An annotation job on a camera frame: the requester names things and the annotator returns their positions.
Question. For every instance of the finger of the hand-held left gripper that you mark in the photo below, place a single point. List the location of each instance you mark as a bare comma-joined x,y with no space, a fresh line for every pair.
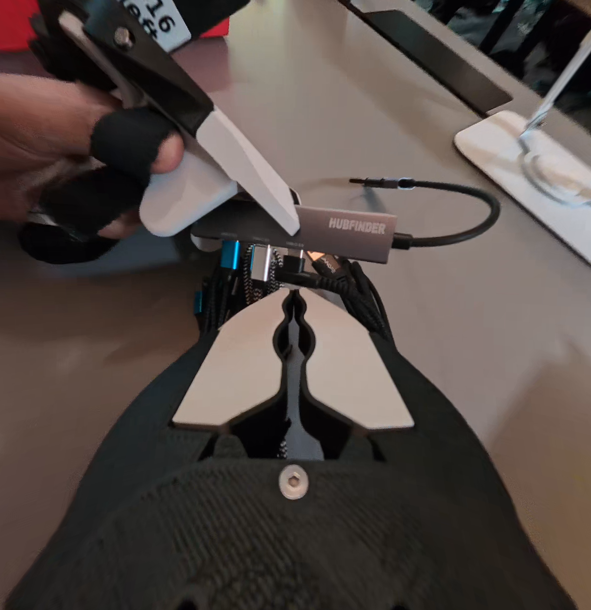
202,243
247,176

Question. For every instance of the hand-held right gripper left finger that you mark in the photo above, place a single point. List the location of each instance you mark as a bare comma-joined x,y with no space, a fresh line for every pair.
233,376

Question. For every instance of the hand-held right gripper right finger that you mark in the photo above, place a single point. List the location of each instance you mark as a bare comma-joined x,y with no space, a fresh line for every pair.
357,376

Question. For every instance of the grey usb hub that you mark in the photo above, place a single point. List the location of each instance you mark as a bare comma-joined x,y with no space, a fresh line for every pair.
347,228

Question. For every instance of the person's left hand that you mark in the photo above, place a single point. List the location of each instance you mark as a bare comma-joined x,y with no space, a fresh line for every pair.
38,128

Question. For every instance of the red storage bin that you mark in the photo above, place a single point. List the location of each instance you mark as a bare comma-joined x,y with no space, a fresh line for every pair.
9,28

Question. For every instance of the white base document stand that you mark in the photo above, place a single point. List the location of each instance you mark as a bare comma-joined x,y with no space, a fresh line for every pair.
490,143

